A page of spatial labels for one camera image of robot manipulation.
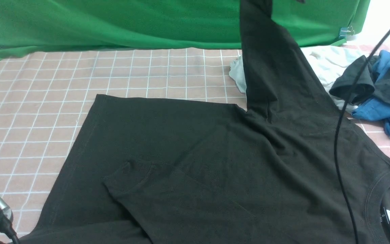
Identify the dark gray long-sleeve shirt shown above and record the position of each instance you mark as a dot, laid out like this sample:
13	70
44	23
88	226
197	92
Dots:
170	171

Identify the blue shirt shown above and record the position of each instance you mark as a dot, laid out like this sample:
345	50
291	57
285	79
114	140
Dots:
374	110

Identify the dark charcoal shirt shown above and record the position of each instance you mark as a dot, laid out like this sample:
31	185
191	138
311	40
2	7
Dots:
374	82

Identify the white cloth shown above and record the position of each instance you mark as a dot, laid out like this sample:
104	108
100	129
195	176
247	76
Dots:
328	63

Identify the blue binder clip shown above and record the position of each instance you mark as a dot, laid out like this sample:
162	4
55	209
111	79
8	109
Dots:
346	32

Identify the green backdrop cloth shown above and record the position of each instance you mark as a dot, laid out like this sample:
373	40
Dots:
28	26

